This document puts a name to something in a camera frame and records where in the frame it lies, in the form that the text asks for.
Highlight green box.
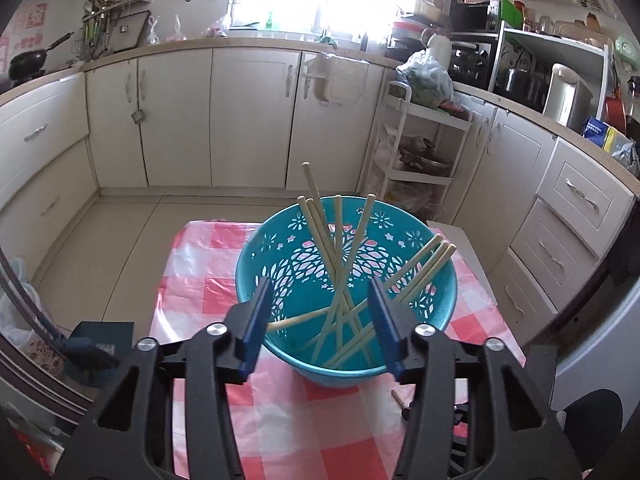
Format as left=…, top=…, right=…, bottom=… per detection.
left=500, top=0, right=526, bottom=31

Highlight red checkered plastic tablecloth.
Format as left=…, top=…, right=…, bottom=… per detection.
left=149, top=219, right=526, bottom=480

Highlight white thermos jug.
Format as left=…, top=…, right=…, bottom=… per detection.
left=424, top=34, right=453, bottom=73

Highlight white hanging bin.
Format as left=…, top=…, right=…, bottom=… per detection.
left=301, top=54, right=371, bottom=106

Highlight chrome faucet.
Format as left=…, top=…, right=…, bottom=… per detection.
left=311, top=0, right=335, bottom=36

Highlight white storage trolley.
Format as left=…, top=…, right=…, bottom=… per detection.
left=370, top=80, right=473, bottom=211

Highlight stacked pots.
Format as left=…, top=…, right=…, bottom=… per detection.
left=390, top=0, right=446, bottom=61

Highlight row of bamboo chopsticks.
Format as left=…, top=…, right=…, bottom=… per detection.
left=265, top=162, right=458, bottom=368

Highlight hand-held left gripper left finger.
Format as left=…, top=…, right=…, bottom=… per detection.
left=75, top=276, right=275, bottom=480

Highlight dark blue box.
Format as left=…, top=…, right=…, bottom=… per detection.
left=70, top=321, right=136, bottom=386

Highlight wall utensil rack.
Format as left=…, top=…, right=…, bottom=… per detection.
left=75, top=0, right=153, bottom=58

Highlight white shelf rack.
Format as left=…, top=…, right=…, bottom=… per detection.
left=487, top=25, right=613, bottom=126

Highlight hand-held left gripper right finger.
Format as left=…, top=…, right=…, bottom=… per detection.
left=367, top=276, right=568, bottom=480

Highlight cream kitchen base cabinets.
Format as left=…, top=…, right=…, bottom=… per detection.
left=0, top=40, right=640, bottom=351

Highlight teal perforated plastic basket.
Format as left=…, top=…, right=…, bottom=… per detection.
left=235, top=195, right=458, bottom=388

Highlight pan with lid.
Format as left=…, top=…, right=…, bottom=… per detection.
left=397, top=137, right=453, bottom=171

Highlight black microwave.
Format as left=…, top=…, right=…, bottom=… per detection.
left=450, top=0, right=503, bottom=33

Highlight white appliance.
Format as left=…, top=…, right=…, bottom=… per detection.
left=550, top=240, right=640, bottom=411

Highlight white plastic bag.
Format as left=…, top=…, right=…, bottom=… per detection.
left=0, top=257, right=66, bottom=376

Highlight blue packet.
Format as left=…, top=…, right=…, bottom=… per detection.
left=581, top=117, right=640, bottom=171

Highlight white water boiler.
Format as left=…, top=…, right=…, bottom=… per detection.
left=542, top=62, right=596, bottom=128

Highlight steel pot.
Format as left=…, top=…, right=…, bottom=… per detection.
left=497, top=65, right=548, bottom=111

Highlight red paper wall decoration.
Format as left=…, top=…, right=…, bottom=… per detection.
left=22, top=2, right=48, bottom=28

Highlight plastic bag of vegetables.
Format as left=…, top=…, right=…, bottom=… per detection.
left=395, top=50, right=456, bottom=109

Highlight black wok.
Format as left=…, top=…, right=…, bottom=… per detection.
left=7, top=32, right=76, bottom=83

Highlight red pan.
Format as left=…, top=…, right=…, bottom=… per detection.
left=604, top=87, right=628, bottom=128

